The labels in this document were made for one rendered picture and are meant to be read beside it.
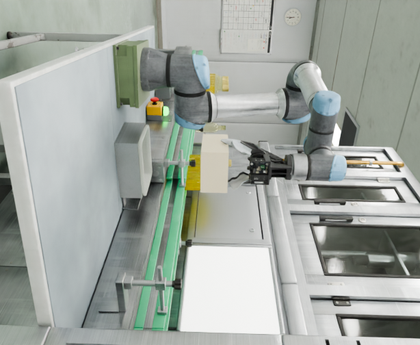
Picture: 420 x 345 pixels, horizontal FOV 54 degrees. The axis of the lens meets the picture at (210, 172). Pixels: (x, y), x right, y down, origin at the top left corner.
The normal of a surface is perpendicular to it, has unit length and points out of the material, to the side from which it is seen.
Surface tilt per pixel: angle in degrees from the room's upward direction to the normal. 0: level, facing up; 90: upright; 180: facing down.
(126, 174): 90
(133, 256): 90
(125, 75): 90
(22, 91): 0
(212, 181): 90
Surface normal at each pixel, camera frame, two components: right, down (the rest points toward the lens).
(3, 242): 0.01, -0.86
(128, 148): -0.03, 0.51
